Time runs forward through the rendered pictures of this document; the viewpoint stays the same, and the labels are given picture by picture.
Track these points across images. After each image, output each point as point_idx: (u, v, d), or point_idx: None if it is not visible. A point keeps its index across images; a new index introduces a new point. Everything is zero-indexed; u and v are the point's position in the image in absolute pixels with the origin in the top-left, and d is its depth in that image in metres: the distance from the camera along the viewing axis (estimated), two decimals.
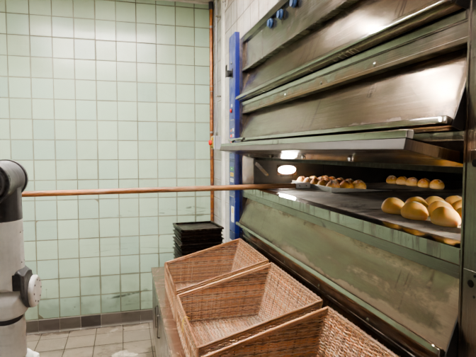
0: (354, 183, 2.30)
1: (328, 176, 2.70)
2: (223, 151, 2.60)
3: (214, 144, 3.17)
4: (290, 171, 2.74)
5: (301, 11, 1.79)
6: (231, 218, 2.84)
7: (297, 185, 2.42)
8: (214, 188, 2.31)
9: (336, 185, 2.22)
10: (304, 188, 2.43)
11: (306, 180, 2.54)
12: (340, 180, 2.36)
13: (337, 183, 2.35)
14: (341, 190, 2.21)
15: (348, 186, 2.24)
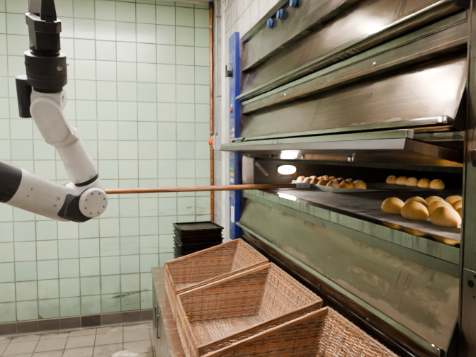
0: (354, 183, 2.30)
1: (328, 176, 2.70)
2: (223, 151, 2.60)
3: (214, 144, 3.17)
4: (290, 171, 2.74)
5: (301, 11, 1.79)
6: (231, 218, 2.84)
7: (297, 185, 2.42)
8: (214, 188, 2.31)
9: (336, 185, 2.22)
10: (304, 188, 2.43)
11: (306, 180, 2.54)
12: (340, 180, 2.36)
13: (337, 183, 2.35)
14: (341, 190, 2.21)
15: (348, 186, 2.24)
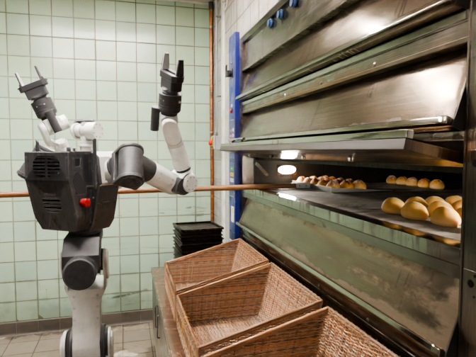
0: (354, 183, 2.30)
1: (328, 176, 2.70)
2: (223, 151, 2.60)
3: (214, 144, 3.17)
4: (290, 171, 2.74)
5: (301, 11, 1.79)
6: (231, 218, 2.84)
7: (297, 185, 2.42)
8: (214, 188, 2.31)
9: (336, 185, 2.22)
10: (304, 188, 2.43)
11: (306, 180, 2.54)
12: (340, 180, 2.36)
13: (337, 183, 2.35)
14: (341, 190, 2.21)
15: (348, 186, 2.24)
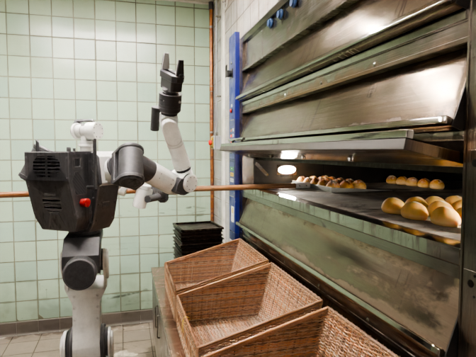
0: (354, 183, 2.30)
1: (328, 176, 2.70)
2: (223, 151, 2.60)
3: (214, 144, 3.17)
4: (290, 171, 2.74)
5: (301, 11, 1.79)
6: (231, 218, 2.84)
7: (297, 185, 2.42)
8: (214, 188, 2.31)
9: (336, 185, 2.22)
10: (304, 188, 2.43)
11: (306, 180, 2.54)
12: (340, 180, 2.36)
13: (337, 183, 2.35)
14: (341, 190, 2.21)
15: (348, 186, 2.24)
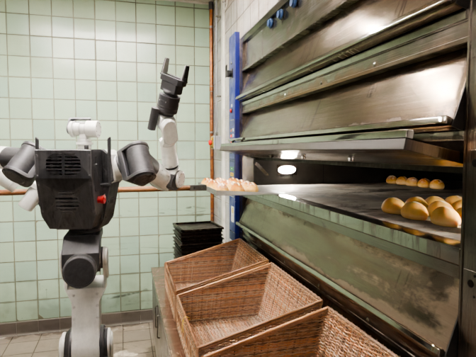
0: (246, 185, 2.15)
1: (235, 178, 2.56)
2: (223, 151, 2.60)
3: (214, 144, 3.17)
4: (290, 171, 2.74)
5: (301, 11, 1.79)
6: (231, 218, 2.84)
7: (192, 187, 2.28)
8: None
9: (223, 188, 2.08)
10: (200, 190, 2.29)
11: (206, 183, 2.40)
12: (234, 182, 2.22)
13: (230, 185, 2.20)
14: (228, 193, 2.06)
15: (237, 189, 2.09)
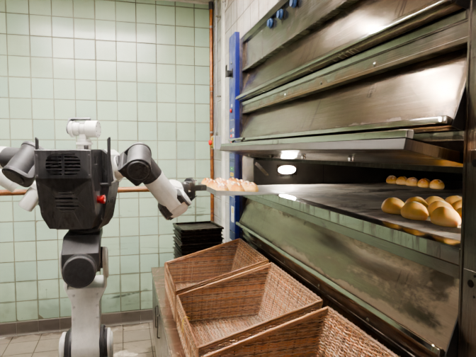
0: (246, 185, 2.15)
1: (235, 178, 2.56)
2: (223, 151, 2.60)
3: (214, 144, 3.17)
4: (290, 171, 2.74)
5: (301, 11, 1.79)
6: (231, 218, 2.84)
7: None
8: None
9: (223, 188, 2.08)
10: (200, 190, 2.29)
11: (206, 183, 2.40)
12: (234, 182, 2.22)
13: (230, 185, 2.20)
14: (228, 193, 2.06)
15: (237, 189, 2.09)
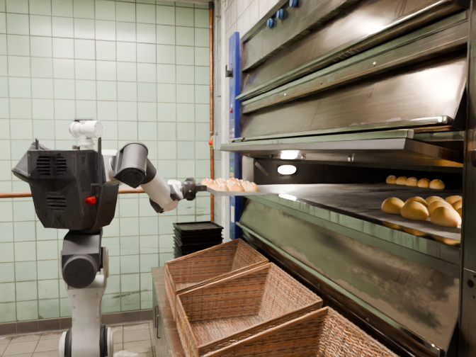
0: (246, 185, 2.15)
1: (235, 178, 2.56)
2: (223, 151, 2.60)
3: (214, 144, 3.17)
4: (290, 171, 2.74)
5: (301, 11, 1.79)
6: (231, 218, 2.84)
7: None
8: None
9: (224, 188, 2.07)
10: (200, 190, 2.29)
11: (206, 183, 2.40)
12: (234, 182, 2.22)
13: (230, 185, 2.20)
14: (228, 193, 2.06)
15: (237, 189, 2.09)
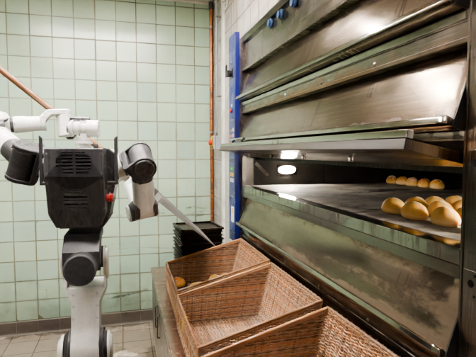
0: None
1: (176, 279, 2.49)
2: (223, 151, 2.60)
3: (214, 144, 3.17)
4: (290, 171, 2.74)
5: (301, 11, 1.79)
6: (231, 218, 2.84)
7: None
8: None
9: (245, 305, 2.14)
10: None
11: None
12: (194, 297, 2.18)
13: (190, 299, 2.18)
14: (169, 207, 1.99)
15: None
